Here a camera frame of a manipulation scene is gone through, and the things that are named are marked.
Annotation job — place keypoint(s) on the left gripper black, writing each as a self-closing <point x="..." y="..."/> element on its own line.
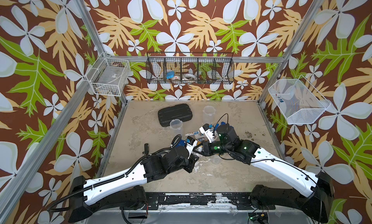
<point x="191" y="163"/>

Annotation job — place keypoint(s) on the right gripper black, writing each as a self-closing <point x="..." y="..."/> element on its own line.
<point x="206" y="149"/>

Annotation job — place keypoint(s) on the blue lid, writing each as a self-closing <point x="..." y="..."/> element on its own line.
<point x="181" y="143"/>

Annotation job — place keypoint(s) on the clear cup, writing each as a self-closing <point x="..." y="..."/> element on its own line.
<point x="176" y="127"/>
<point x="209" y="114"/>

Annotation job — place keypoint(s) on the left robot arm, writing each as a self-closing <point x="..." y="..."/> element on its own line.
<point x="123" y="188"/>

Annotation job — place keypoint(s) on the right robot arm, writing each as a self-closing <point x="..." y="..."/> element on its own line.
<point x="312" y="193"/>

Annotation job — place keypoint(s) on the black yellow screwdriver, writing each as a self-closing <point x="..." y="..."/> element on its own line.
<point x="146" y="149"/>

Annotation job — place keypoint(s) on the black plastic tool case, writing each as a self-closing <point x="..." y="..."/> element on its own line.
<point x="180" y="111"/>

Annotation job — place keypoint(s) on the white tape roll in basket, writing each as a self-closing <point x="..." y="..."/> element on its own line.
<point x="189" y="76"/>

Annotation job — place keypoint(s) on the white mesh basket right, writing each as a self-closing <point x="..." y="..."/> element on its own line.
<point x="298" y="100"/>

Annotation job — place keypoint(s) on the blue tape roll in basket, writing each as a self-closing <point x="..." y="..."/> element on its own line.
<point x="170" y="75"/>

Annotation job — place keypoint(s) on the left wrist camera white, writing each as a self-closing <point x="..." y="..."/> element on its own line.
<point x="190" y="144"/>

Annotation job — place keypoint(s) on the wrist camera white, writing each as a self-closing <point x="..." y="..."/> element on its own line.
<point x="207" y="131"/>
<point x="190" y="144"/>

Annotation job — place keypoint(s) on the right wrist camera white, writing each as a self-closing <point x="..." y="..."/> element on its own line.
<point x="207" y="131"/>

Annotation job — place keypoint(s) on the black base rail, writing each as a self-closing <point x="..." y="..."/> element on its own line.
<point x="240" y="201"/>

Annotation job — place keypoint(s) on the black wire basket back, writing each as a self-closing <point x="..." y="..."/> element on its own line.
<point x="208" y="67"/>

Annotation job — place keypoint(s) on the white wire basket left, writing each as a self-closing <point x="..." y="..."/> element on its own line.
<point x="108" y="76"/>

